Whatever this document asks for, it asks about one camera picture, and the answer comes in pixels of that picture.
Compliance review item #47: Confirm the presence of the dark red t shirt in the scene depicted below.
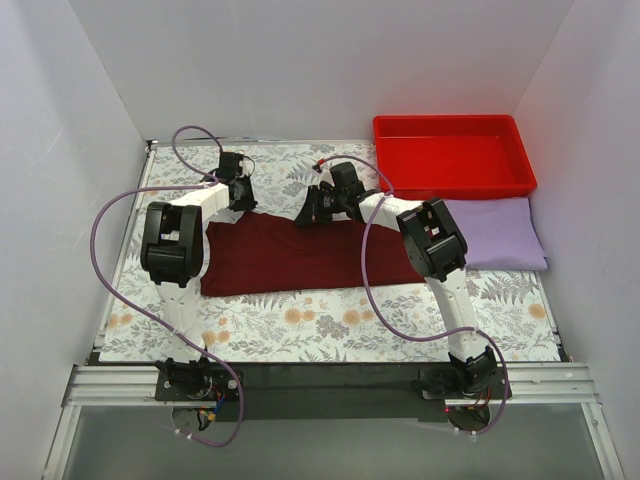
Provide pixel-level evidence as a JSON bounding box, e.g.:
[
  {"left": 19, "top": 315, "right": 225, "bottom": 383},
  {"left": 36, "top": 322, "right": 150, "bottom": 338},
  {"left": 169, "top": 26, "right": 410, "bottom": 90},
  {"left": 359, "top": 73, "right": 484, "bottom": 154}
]
[{"left": 199, "top": 212, "right": 426, "bottom": 298}]

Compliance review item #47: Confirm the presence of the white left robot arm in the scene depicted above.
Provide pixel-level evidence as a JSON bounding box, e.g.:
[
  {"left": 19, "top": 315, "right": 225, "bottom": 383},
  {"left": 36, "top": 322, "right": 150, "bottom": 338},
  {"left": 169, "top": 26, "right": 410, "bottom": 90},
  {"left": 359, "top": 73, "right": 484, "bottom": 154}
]
[{"left": 140, "top": 152, "right": 257, "bottom": 400}]

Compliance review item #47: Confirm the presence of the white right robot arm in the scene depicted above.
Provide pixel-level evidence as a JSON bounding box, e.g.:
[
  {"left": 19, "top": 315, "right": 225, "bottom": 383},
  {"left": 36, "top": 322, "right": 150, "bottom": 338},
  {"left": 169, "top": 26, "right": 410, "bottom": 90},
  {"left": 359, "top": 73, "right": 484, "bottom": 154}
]
[{"left": 295, "top": 155, "right": 501, "bottom": 398}]

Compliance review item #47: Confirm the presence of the red plastic bin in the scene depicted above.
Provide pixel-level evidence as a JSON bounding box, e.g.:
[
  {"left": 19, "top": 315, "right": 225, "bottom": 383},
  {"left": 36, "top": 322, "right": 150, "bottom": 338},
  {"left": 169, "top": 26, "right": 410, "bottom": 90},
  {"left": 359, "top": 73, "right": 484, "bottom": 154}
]
[{"left": 373, "top": 115, "right": 537, "bottom": 200}]

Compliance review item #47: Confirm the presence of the folded purple t shirt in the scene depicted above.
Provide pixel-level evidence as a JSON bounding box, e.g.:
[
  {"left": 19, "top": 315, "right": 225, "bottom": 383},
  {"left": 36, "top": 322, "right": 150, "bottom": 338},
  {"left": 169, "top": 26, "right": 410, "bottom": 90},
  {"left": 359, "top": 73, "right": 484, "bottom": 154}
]
[{"left": 445, "top": 197, "right": 548, "bottom": 271}]

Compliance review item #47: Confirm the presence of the floral table mat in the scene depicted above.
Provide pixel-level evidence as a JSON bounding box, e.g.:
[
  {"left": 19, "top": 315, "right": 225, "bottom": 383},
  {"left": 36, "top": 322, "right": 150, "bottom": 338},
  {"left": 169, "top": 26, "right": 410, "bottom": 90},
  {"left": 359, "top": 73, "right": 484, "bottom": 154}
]
[{"left": 99, "top": 141, "right": 560, "bottom": 362}]

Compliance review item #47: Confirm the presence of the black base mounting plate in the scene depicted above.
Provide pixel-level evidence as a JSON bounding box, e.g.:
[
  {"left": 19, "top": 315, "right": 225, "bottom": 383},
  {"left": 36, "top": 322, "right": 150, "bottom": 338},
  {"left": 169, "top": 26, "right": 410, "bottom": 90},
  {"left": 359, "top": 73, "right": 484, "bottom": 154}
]
[{"left": 154, "top": 359, "right": 511, "bottom": 422}]

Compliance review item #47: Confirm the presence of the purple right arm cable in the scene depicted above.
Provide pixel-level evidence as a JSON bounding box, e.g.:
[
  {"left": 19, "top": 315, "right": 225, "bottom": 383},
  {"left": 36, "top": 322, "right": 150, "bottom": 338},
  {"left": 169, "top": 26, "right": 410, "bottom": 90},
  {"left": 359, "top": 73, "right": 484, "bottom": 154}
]
[{"left": 319, "top": 156, "right": 514, "bottom": 439}]

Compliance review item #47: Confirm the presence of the aluminium frame rail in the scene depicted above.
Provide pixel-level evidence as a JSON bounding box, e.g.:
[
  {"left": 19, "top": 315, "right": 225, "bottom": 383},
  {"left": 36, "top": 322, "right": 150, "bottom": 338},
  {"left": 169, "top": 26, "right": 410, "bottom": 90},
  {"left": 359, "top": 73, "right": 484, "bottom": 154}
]
[{"left": 43, "top": 362, "right": 623, "bottom": 479}]

